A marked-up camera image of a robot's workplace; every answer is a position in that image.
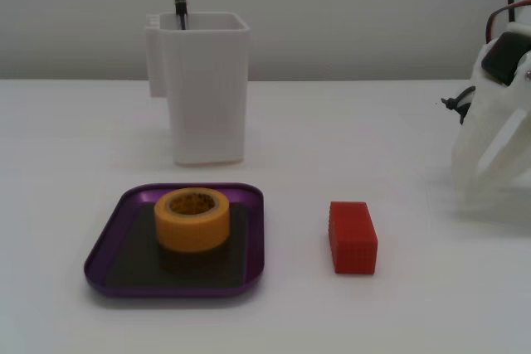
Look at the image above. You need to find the white square pen holder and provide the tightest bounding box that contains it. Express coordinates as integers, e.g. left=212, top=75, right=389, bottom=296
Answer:
left=144, top=11, right=252, bottom=167

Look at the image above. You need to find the thin red wire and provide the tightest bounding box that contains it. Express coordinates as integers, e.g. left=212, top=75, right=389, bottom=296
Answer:
left=485, top=0, right=531, bottom=45

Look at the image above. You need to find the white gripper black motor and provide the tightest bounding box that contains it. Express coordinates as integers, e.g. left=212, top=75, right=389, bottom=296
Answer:
left=451, top=21, right=531, bottom=223

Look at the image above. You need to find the purple metal tray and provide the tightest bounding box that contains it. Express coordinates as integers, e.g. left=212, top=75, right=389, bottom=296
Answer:
left=83, top=182, right=266, bottom=299

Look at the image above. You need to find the yellow tape roll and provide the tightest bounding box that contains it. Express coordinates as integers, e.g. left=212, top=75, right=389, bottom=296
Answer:
left=153, top=187, right=231, bottom=254

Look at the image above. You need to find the black cable bundle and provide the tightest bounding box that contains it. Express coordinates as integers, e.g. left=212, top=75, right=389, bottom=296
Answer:
left=441, top=86, right=477, bottom=125

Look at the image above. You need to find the red ribbed block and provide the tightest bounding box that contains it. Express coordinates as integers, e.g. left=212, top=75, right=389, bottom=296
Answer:
left=325, top=200, right=379, bottom=276

